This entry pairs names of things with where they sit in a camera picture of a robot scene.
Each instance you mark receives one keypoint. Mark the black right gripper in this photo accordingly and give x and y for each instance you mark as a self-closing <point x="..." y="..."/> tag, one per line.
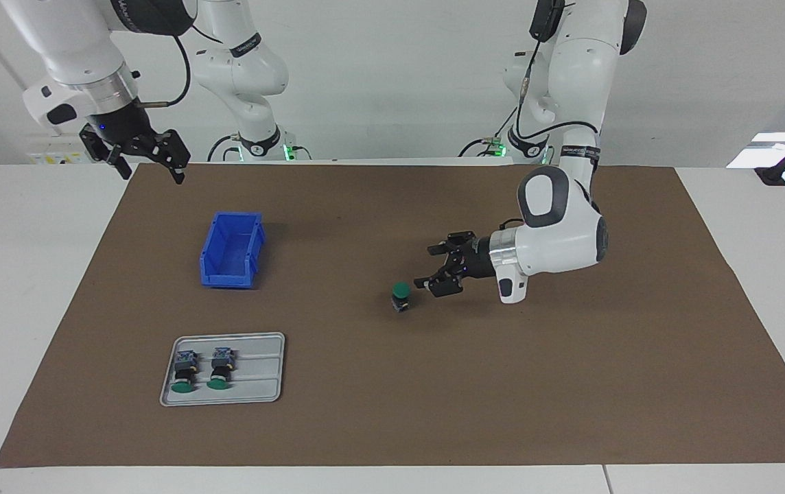
<point x="121" y="123"/>

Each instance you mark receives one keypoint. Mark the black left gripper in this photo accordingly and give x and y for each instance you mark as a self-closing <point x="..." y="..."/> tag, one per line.
<point x="476" y="259"/>

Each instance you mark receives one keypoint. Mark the green push button switch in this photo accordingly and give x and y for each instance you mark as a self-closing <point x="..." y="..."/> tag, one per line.
<point x="401" y="289"/>
<point x="184" y="370"/>
<point x="219" y="367"/>

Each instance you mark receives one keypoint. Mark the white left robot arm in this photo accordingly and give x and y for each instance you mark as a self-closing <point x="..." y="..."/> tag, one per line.
<point x="557" y="240"/>

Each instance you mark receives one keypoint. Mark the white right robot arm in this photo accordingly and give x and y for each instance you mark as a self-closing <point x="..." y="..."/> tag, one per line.
<point x="70" y="48"/>

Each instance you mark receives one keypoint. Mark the brown table mat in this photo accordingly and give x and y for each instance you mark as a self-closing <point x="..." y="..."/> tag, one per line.
<point x="468" y="370"/>

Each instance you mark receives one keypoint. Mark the green lit base connector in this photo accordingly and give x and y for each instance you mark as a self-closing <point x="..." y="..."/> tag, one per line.
<point x="288" y="152"/>
<point x="495" y="147"/>

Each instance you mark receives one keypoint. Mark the blue plastic storage bin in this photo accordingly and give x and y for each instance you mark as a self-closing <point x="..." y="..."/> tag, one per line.
<point x="231" y="254"/>

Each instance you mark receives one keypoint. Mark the silver metal tray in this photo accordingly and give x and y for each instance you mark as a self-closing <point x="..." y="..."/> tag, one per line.
<point x="255" y="384"/>

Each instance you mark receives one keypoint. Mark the white wall socket box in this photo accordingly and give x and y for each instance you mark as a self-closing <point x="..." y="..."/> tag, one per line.
<point x="56" y="154"/>

